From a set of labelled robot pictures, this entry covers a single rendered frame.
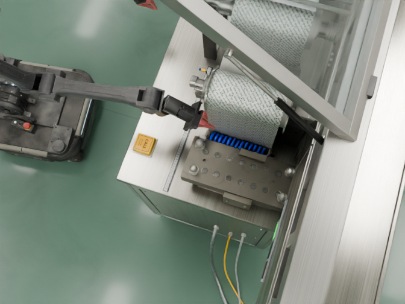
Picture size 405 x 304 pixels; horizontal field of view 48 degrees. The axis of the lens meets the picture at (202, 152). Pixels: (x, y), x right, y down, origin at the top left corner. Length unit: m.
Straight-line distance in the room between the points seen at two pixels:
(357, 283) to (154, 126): 0.99
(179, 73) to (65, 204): 1.23
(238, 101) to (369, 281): 0.62
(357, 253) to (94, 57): 2.27
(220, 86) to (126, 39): 1.73
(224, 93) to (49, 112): 1.47
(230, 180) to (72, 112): 1.31
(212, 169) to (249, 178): 0.13
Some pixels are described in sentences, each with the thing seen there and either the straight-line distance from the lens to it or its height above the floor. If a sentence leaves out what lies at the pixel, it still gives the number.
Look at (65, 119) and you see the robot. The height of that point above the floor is 0.24.
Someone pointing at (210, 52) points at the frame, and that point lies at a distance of 1.84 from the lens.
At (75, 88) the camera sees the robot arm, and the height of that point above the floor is 1.18.
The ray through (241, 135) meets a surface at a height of 1.07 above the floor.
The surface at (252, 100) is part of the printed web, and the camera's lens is 1.37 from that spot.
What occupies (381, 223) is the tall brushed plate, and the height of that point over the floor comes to 1.44.
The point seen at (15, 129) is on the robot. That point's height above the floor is 0.24.
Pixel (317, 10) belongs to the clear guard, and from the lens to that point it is 0.95.
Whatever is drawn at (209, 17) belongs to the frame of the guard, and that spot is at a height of 1.95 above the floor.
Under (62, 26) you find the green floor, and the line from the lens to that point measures 3.21.
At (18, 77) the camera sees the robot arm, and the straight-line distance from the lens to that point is 1.65.
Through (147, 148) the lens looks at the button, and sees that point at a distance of 1.74.
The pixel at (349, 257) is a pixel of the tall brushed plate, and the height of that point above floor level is 1.44.
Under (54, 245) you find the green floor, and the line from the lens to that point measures 2.75.
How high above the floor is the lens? 2.56
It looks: 73 degrees down
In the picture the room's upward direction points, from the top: 9 degrees counter-clockwise
